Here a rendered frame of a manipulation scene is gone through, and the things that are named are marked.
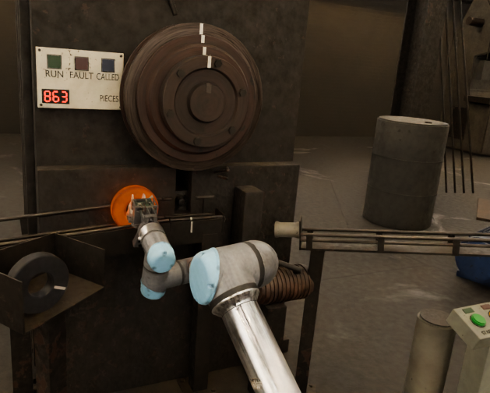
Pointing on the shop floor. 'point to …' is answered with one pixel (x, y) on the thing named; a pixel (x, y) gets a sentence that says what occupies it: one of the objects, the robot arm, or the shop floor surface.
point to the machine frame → (150, 175)
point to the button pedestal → (481, 348)
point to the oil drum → (405, 171)
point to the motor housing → (283, 285)
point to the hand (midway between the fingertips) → (135, 203)
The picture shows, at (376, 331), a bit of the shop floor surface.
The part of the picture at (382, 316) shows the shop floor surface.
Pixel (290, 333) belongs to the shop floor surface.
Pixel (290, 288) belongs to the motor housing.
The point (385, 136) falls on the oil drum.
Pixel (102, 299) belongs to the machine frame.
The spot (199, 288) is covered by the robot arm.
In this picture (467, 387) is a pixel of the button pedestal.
